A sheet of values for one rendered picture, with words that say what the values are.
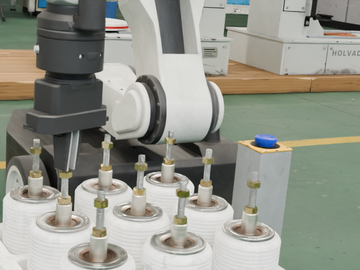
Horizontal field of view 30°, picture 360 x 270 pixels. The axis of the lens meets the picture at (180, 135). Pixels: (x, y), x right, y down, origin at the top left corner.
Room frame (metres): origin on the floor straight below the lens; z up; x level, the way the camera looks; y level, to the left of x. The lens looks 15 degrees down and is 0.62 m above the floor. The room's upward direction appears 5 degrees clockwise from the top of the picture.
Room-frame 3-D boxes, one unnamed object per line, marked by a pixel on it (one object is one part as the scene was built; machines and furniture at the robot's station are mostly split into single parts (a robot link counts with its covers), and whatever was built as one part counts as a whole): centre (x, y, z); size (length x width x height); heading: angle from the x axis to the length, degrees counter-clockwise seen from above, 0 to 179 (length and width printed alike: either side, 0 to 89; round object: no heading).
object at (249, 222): (0.90, -0.11, 0.26); 0.02 x 0.02 x 0.03
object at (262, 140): (1.16, -0.15, 0.32); 0.04 x 0.04 x 0.02
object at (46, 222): (0.88, 0.15, 0.25); 0.08 x 0.08 x 0.01
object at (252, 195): (0.90, -0.11, 0.30); 0.01 x 0.01 x 0.08
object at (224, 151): (1.67, 0.20, 0.19); 0.64 x 0.52 x 0.33; 30
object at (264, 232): (0.90, -0.11, 0.25); 0.08 x 0.08 x 0.01
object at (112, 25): (3.26, 0.44, 0.29); 0.30 x 0.30 x 0.06
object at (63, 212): (0.88, 0.15, 0.26); 0.02 x 0.02 x 0.03
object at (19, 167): (1.33, 0.31, 0.10); 0.20 x 0.05 x 0.20; 30
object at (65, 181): (0.88, 0.15, 0.30); 0.01 x 0.01 x 0.08
